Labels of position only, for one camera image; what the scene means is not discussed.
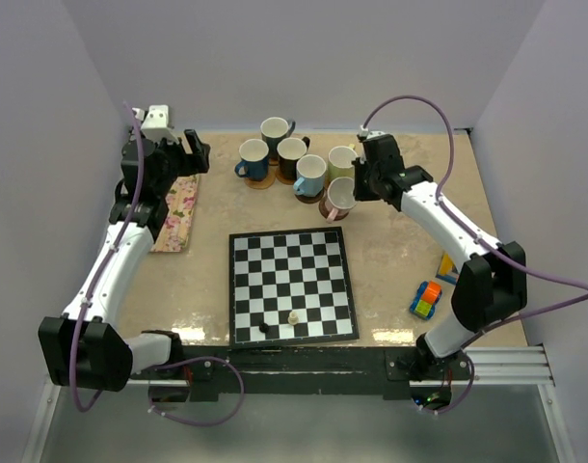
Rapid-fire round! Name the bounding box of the black white chessboard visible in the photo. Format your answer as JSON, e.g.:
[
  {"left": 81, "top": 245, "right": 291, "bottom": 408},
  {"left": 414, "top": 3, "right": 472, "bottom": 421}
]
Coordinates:
[{"left": 228, "top": 227, "right": 360, "bottom": 349}]

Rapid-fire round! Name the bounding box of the white chess piece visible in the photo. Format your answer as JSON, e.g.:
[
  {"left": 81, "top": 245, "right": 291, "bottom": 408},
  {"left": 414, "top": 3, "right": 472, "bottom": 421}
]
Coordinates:
[{"left": 288, "top": 311, "right": 299, "bottom": 325}]

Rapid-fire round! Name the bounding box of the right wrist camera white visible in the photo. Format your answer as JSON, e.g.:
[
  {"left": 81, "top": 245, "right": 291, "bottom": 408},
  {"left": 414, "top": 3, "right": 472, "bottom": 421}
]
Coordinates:
[{"left": 357, "top": 125, "right": 385, "bottom": 143}]

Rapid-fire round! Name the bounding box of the colourful toy car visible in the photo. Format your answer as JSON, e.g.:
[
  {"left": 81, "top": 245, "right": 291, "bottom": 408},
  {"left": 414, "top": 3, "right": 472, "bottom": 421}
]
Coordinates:
[{"left": 409, "top": 281, "right": 442, "bottom": 320}]

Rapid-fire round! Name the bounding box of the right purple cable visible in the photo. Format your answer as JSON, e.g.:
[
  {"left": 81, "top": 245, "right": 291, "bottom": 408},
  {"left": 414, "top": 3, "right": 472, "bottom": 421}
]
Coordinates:
[{"left": 359, "top": 95, "right": 588, "bottom": 416}]

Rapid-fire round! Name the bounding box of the front aluminium rail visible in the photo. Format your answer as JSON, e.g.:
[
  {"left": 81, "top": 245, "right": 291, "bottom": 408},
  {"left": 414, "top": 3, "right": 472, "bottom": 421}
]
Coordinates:
[{"left": 137, "top": 345, "right": 554, "bottom": 388}]

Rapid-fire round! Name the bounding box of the light blue mug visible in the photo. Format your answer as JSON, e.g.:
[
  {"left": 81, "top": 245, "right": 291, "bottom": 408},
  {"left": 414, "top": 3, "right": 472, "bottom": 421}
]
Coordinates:
[{"left": 293, "top": 154, "right": 327, "bottom": 198}]

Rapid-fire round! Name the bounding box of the pink mug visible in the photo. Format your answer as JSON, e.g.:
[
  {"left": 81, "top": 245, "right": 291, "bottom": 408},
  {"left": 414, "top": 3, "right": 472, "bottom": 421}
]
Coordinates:
[{"left": 323, "top": 177, "right": 357, "bottom": 212}]

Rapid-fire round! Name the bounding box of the purple cable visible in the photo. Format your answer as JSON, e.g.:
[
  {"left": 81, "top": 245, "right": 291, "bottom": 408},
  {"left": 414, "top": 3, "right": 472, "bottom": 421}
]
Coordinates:
[
  {"left": 69, "top": 100, "right": 246, "bottom": 427},
  {"left": 359, "top": 95, "right": 588, "bottom": 416}
]

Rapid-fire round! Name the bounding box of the green mug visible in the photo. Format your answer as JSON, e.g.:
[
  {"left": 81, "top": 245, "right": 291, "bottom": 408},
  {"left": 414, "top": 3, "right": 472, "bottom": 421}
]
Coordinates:
[{"left": 328, "top": 145, "right": 358, "bottom": 182}]

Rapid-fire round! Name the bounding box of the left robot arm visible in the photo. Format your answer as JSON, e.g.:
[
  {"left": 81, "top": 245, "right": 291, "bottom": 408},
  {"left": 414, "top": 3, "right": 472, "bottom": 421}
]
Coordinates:
[{"left": 38, "top": 129, "right": 210, "bottom": 392}]

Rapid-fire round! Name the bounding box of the floral serving tray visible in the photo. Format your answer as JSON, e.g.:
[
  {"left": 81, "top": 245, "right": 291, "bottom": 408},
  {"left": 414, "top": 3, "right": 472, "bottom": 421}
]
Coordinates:
[{"left": 150, "top": 176, "right": 200, "bottom": 253}]

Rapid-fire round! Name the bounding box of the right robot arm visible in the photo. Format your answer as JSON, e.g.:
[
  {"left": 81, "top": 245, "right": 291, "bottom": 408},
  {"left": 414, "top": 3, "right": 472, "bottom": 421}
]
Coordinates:
[{"left": 353, "top": 131, "right": 527, "bottom": 379}]

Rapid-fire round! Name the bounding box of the dark walnut coaster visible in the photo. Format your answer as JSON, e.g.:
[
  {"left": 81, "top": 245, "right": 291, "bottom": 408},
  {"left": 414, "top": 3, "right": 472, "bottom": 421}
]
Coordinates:
[
  {"left": 295, "top": 191, "right": 324, "bottom": 204},
  {"left": 318, "top": 201, "right": 349, "bottom": 223}
]

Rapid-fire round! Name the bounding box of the teal grey mug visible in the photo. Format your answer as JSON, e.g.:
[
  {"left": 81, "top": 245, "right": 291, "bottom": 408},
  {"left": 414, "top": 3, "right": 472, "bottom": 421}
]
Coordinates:
[{"left": 260, "top": 117, "right": 296, "bottom": 158}]

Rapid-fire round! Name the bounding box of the woven rattan coaster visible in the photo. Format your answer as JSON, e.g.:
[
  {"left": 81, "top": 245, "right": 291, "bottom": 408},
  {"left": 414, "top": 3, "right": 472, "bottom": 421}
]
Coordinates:
[{"left": 244, "top": 172, "right": 276, "bottom": 190}]

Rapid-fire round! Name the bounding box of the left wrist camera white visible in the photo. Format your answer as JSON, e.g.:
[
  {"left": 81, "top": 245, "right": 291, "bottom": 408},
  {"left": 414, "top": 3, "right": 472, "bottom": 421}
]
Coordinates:
[{"left": 132, "top": 105, "right": 177, "bottom": 143}]

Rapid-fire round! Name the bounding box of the dark blue mug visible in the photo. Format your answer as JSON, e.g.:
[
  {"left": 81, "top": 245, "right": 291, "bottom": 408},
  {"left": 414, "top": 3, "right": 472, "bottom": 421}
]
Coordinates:
[{"left": 234, "top": 139, "right": 269, "bottom": 181}]

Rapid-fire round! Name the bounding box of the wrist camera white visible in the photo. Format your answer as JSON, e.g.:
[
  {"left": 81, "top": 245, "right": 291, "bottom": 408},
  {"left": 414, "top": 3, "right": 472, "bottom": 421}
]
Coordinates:
[
  {"left": 357, "top": 125, "right": 385, "bottom": 143},
  {"left": 132, "top": 105, "right": 177, "bottom": 143}
]

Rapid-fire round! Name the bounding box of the black mug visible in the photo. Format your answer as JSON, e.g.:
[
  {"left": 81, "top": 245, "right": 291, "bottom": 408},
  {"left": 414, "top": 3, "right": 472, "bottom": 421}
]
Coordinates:
[{"left": 278, "top": 137, "right": 310, "bottom": 182}]

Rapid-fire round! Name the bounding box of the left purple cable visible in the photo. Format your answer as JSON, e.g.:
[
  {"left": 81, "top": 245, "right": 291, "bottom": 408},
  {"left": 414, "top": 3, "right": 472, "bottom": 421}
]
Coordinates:
[{"left": 69, "top": 100, "right": 246, "bottom": 427}]

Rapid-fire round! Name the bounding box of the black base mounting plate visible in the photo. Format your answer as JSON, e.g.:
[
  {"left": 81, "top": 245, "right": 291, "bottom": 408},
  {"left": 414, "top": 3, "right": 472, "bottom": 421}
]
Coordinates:
[{"left": 130, "top": 345, "right": 474, "bottom": 402}]

